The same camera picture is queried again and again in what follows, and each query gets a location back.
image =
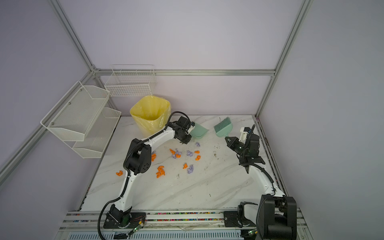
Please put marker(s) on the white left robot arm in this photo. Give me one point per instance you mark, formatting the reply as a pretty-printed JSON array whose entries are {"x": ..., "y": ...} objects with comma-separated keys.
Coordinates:
[{"x": 137, "y": 162}]

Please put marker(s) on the white wire wall basket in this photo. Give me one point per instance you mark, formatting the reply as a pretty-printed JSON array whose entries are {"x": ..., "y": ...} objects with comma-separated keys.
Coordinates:
[{"x": 131, "y": 81}]

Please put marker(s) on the yellow lined trash bin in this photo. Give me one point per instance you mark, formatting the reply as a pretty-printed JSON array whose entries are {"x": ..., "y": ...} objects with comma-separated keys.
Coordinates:
[{"x": 151, "y": 114}]

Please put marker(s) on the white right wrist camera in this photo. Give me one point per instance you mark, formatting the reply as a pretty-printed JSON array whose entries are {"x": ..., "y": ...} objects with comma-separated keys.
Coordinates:
[{"x": 244, "y": 133}]

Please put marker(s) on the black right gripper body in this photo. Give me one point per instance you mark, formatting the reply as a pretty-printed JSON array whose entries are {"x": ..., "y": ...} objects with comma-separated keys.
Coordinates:
[{"x": 245, "y": 150}]

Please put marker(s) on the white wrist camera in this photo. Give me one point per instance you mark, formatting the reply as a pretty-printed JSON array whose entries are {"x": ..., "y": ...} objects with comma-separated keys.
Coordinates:
[
  {"x": 191, "y": 125},
  {"x": 244, "y": 133}
]

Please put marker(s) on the green plastic dustpan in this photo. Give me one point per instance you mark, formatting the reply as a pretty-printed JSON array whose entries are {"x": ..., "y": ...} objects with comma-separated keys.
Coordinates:
[{"x": 198, "y": 132}]

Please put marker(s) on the white mesh wall shelf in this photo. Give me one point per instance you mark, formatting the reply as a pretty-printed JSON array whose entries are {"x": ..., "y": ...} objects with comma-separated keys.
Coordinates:
[{"x": 83, "y": 120}]

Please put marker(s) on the green hand brush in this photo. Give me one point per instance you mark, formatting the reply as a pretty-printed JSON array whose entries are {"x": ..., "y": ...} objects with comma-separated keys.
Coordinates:
[{"x": 223, "y": 128}]

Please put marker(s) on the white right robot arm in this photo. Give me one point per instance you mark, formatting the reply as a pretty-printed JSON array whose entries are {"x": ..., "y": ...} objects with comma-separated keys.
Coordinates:
[{"x": 275, "y": 216}]

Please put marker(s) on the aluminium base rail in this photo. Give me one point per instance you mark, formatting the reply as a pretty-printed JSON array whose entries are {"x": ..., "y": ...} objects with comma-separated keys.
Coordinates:
[{"x": 159, "y": 225}]

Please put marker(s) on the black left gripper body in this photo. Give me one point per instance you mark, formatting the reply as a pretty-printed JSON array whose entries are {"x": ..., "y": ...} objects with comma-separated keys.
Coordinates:
[{"x": 185, "y": 137}]

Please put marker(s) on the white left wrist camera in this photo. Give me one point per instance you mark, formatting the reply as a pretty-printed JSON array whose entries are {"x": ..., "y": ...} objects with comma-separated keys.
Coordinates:
[{"x": 191, "y": 125}]

